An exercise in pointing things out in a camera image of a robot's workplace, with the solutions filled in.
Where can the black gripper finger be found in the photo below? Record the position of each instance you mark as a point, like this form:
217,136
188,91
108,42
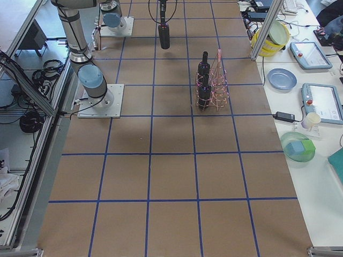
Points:
162,9

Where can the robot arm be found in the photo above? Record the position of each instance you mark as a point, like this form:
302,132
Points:
91,77
110,8

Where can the yellow rimmed wooden basket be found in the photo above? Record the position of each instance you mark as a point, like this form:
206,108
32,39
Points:
270,48

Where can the green plate in basket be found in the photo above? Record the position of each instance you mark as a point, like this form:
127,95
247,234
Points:
278,34

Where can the black power adapter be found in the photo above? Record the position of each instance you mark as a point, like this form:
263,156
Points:
256,16

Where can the blue plate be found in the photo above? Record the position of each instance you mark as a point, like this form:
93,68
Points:
282,80

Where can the teach pendant upper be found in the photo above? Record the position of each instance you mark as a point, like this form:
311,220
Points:
309,55

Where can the teach pendant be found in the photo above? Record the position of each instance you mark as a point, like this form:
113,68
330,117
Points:
323,100
309,55

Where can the black power brick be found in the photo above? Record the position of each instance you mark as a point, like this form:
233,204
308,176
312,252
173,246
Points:
285,117

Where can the teach pendant lower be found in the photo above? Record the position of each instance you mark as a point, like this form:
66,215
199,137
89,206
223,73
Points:
323,100

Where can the paper cup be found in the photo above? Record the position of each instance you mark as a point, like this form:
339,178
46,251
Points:
310,120

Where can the green bowl with blocks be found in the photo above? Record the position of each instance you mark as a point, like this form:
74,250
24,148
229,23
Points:
298,147

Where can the teal tray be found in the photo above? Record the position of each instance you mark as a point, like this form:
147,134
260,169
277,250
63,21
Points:
336,161

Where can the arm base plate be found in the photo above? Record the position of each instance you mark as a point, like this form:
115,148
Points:
115,26
110,106

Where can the copper wire wine basket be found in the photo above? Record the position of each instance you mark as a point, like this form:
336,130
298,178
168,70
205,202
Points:
218,82

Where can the aluminium frame post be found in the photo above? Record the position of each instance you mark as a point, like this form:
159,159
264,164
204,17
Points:
264,31

